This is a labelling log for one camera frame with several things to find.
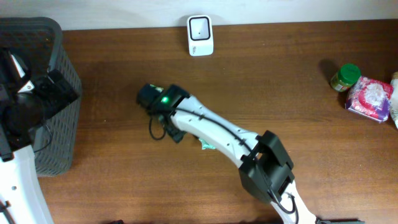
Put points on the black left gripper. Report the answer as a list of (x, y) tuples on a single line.
[(60, 98)]

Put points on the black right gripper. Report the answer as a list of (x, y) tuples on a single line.
[(179, 134)]

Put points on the teal wipes packet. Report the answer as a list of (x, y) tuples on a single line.
[(205, 145)]

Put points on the green lid jar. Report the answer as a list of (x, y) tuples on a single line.
[(345, 77)]

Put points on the red purple snack packet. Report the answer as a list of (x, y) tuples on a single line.
[(370, 98)]

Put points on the white bamboo print tube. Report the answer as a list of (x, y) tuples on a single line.
[(393, 100)]

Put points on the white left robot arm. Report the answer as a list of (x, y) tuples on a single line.
[(22, 200)]

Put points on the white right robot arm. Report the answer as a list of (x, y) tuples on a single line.
[(264, 165)]

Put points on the white barcode scanner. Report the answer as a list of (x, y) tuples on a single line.
[(200, 35)]

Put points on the grey plastic mesh basket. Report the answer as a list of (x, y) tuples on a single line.
[(38, 41)]

